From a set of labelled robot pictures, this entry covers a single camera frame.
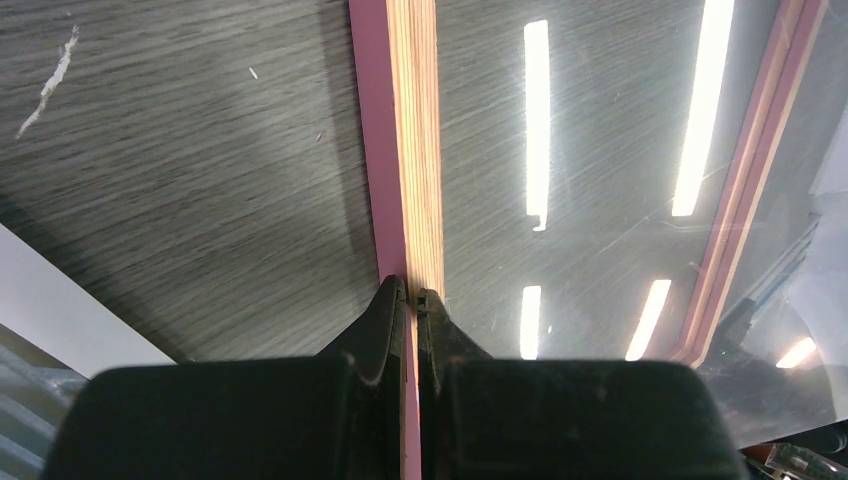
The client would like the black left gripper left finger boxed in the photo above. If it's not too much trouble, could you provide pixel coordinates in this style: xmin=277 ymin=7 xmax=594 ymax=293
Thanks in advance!
xmin=42 ymin=276 xmax=406 ymax=479

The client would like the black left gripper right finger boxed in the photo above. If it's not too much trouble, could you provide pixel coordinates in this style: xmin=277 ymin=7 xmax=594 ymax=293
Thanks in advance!
xmin=417 ymin=289 xmax=747 ymax=479

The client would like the pink wooden picture frame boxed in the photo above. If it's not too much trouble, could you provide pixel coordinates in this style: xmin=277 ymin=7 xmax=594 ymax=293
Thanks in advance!
xmin=348 ymin=0 xmax=831 ymax=480

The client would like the cat and books photo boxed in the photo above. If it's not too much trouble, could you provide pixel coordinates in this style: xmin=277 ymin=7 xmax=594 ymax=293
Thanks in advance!
xmin=1 ymin=228 xmax=173 ymax=479

